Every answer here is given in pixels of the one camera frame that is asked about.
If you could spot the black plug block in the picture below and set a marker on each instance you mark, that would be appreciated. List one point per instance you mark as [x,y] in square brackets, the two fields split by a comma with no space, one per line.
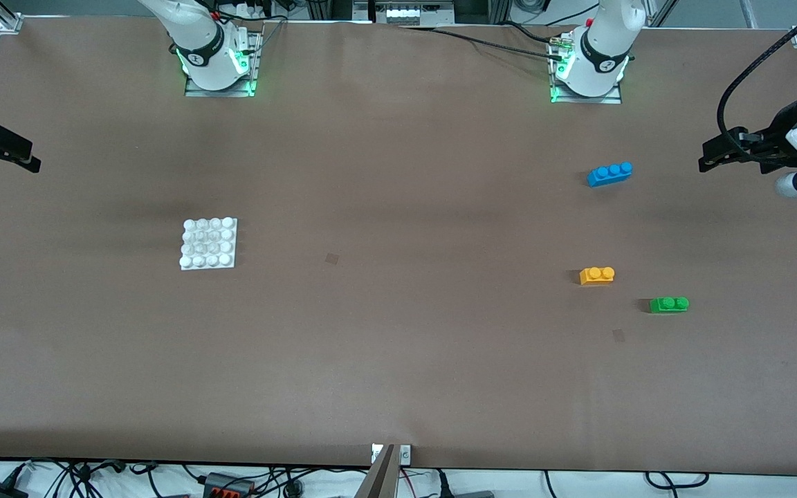
[464,494]

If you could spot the small white pole bracket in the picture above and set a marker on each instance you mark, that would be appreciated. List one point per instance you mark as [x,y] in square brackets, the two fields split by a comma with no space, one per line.
[376,454]
[405,454]

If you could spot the white studded base plate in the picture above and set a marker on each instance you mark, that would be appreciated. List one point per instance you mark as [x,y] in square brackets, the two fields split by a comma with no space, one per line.
[208,243]

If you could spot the green two-stud block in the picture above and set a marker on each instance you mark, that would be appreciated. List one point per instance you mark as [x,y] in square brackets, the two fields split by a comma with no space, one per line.
[669,305]

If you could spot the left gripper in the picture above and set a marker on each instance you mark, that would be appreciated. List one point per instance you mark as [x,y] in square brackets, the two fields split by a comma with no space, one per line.
[774,136]

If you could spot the black box with orange levers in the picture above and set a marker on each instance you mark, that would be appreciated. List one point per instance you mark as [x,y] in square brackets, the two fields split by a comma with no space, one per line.
[229,486]

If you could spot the large table cover sheet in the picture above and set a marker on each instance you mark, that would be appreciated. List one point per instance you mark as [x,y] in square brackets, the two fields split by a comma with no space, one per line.
[398,360]

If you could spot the white power strip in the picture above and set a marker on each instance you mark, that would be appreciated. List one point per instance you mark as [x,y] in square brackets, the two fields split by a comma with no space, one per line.
[412,12]

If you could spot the grey camera mounting pole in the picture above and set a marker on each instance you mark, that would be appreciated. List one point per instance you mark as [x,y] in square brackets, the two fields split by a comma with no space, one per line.
[379,477]

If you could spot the yellow two-stud block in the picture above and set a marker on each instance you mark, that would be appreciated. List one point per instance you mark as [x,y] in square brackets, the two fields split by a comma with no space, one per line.
[597,277]

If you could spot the blue three-stud block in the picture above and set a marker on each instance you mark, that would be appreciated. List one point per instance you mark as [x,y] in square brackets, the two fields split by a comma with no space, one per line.
[609,174]

